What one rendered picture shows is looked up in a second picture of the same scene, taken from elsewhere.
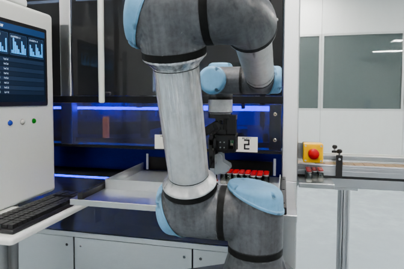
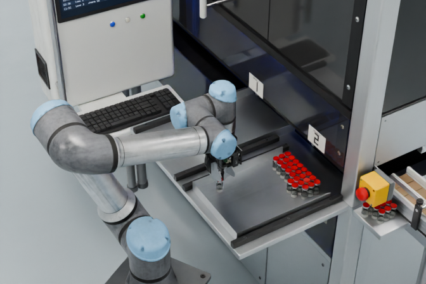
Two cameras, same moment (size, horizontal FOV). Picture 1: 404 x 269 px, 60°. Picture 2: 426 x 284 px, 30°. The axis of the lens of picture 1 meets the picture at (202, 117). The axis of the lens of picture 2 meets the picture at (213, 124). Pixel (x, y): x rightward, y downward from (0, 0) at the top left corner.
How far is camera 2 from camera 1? 1.92 m
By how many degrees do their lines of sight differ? 54
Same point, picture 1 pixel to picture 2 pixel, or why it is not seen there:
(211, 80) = (175, 121)
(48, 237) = not seen: hidden behind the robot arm
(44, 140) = (158, 31)
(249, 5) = (69, 165)
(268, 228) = (137, 264)
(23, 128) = (129, 25)
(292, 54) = (365, 73)
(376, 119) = not seen: outside the picture
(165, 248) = not seen: hidden behind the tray
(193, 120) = (87, 185)
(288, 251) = (337, 264)
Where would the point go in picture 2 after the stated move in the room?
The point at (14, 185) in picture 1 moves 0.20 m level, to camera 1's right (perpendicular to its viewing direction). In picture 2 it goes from (120, 76) to (154, 98)
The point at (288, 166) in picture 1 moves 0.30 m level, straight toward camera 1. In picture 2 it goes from (346, 187) to (264, 222)
